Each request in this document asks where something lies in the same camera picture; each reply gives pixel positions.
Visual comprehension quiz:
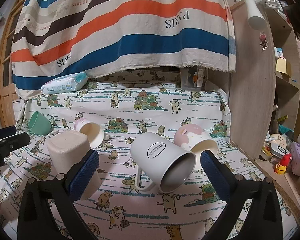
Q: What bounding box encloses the beige square cup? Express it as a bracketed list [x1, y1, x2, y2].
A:
[46, 131, 101, 201]

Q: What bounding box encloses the pink white cartoon cup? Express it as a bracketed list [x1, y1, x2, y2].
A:
[74, 118, 110, 148]

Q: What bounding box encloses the pink cream cat cup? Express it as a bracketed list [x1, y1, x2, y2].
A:
[173, 124, 218, 171]

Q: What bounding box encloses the green plastic mug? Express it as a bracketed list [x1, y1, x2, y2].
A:
[28, 111, 53, 136]

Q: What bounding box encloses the wooden door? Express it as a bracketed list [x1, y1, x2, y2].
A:
[0, 0, 25, 127]

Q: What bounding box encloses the red yellow toy figure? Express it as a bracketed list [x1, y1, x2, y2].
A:
[274, 153, 292, 174]

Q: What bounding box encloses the round white clock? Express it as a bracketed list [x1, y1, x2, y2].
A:
[266, 134, 290, 158]

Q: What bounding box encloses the baby wipes pack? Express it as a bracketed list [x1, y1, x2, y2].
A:
[42, 72, 88, 95]

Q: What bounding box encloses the wooden shelf unit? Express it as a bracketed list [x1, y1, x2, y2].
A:
[229, 1, 300, 223]

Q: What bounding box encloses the cat print bedsheet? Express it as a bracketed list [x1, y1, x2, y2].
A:
[0, 67, 298, 240]

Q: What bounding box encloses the clear storage box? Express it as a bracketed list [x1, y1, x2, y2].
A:
[180, 66, 207, 91]

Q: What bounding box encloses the striped Paris cloth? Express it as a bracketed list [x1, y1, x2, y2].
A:
[11, 0, 236, 99]

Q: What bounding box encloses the bear sticker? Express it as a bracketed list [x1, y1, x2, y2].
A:
[260, 32, 268, 50]

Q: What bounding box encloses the white clip lamp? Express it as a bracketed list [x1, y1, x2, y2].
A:
[244, 0, 279, 30]

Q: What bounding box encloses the white mug with handle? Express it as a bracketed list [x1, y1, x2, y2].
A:
[130, 132, 196, 193]

